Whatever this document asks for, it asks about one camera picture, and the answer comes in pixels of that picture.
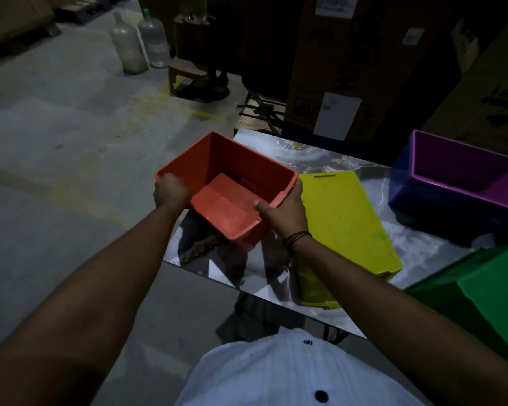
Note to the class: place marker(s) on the person's left forearm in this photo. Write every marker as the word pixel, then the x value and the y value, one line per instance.
pixel 74 312

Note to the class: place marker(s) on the person's right hand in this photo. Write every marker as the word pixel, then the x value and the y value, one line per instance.
pixel 285 215

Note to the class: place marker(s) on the large brown cardboard box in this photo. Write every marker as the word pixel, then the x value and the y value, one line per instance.
pixel 355 67
pixel 482 84

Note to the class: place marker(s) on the black wrist band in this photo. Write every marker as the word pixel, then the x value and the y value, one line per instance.
pixel 297 238

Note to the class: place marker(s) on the white buttoned shirt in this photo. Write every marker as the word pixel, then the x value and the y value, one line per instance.
pixel 292 372

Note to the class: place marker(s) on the yellow plastic storage bin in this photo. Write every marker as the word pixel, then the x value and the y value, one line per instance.
pixel 343 224

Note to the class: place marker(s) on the person's left hand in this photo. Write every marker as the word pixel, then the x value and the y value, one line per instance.
pixel 170 192

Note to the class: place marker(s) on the purple plastic storage bin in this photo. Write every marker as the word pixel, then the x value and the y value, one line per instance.
pixel 461 185

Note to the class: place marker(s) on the green plastic storage bin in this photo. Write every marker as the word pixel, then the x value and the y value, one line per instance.
pixel 487 295

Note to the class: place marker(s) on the blue wooden pallet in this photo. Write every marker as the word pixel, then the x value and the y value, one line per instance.
pixel 89 6

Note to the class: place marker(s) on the large clear water jug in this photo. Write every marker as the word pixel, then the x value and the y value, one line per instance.
pixel 154 37
pixel 128 46

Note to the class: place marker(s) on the small wooden stool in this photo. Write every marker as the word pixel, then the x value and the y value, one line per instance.
pixel 194 76

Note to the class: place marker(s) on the red plastic storage bin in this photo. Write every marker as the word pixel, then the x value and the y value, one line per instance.
pixel 233 185

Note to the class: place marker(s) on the person's right thumb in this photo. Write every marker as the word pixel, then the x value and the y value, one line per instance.
pixel 266 206

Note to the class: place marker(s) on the white paper label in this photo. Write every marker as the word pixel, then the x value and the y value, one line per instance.
pixel 336 4
pixel 337 116

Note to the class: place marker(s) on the person's right forearm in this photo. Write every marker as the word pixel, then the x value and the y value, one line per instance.
pixel 402 325

